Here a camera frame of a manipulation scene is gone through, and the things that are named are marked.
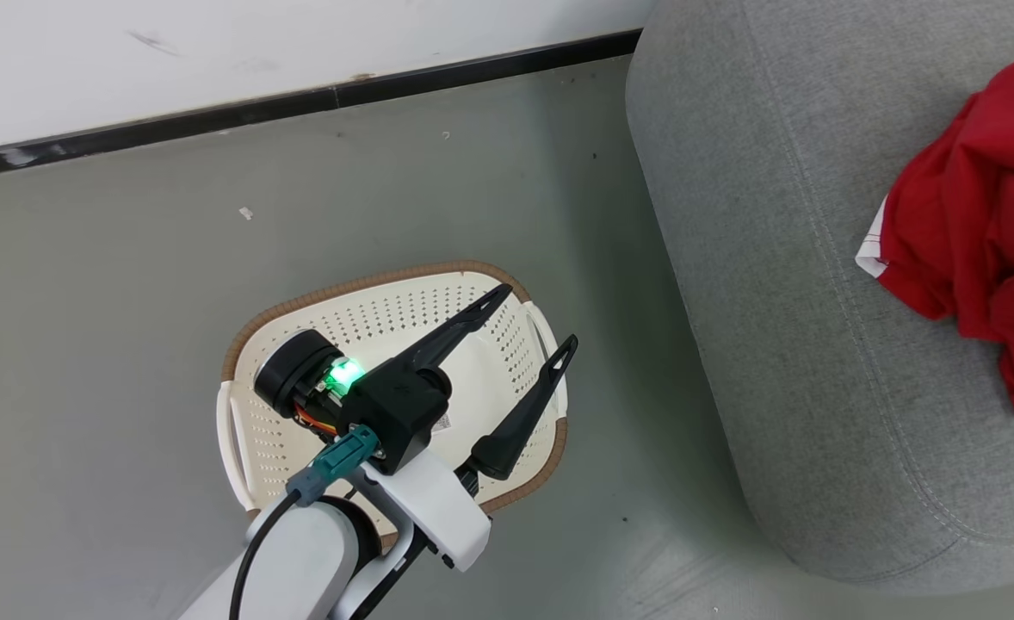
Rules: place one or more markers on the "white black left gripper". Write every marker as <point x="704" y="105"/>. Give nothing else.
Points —
<point x="447" y="517"/>

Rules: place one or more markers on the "red and white shirt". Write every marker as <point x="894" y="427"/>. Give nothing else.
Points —
<point x="972" y="224"/>

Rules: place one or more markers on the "cream perforated laundry basket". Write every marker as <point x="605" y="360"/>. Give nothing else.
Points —
<point x="369" y="310"/>

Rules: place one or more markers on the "grey fabric sofa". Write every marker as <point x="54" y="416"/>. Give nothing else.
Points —
<point x="774" y="258"/>

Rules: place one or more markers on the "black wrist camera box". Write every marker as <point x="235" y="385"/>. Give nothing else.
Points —
<point x="395" y="413"/>

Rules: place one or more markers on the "black wall baseboard strip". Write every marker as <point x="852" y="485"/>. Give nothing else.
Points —
<point x="300" y="99"/>

